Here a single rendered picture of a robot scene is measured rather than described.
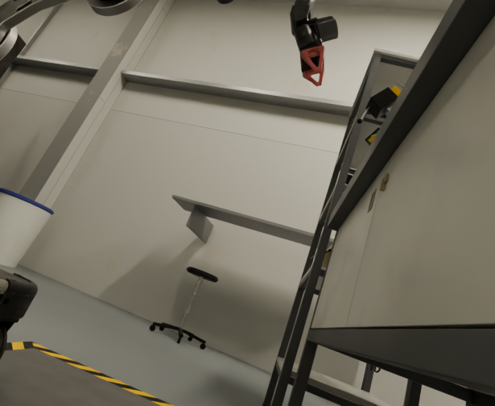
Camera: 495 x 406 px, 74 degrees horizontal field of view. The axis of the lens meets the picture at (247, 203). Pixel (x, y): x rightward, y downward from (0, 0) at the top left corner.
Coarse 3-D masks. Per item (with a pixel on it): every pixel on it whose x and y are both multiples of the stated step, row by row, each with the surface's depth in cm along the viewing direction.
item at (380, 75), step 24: (384, 72) 183; (408, 72) 178; (360, 96) 202; (384, 120) 159; (360, 144) 185; (336, 168) 211; (336, 192) 146; (312, 240) 195; (312, 264) 138; (312, 288) 132; (288, 336) 177; (288, 360) 123; (312, 384) 123; (336, 384) 139; (408, 384) 121
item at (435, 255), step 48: (480, 48) 43; (480, 96) 38; (432, 144) 50; (480, 144) 35; (384, 192) 72; (432, 192) 44; (480, 192) 31; (384, 240) 59; (432, 240) 39; (480, 240) 29; (384, 288) 51; (432, 288) 35; (480, 288) 27
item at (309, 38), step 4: (304, 36) 100; (308, 36) 100; (312, 36) 100; (300, 40) 101; (304, 40) 99; (308, 40) 99; (312, 40) 96; (316, 40) 95; (320, 40) 95; (300, 44) 96; (304, 44) 96; (308, 44) 96; (312, 44) 96; (316, 44) 96; (320, 44) 97; (300, 48) 96; (312, 60) 100; (308, 68) 104
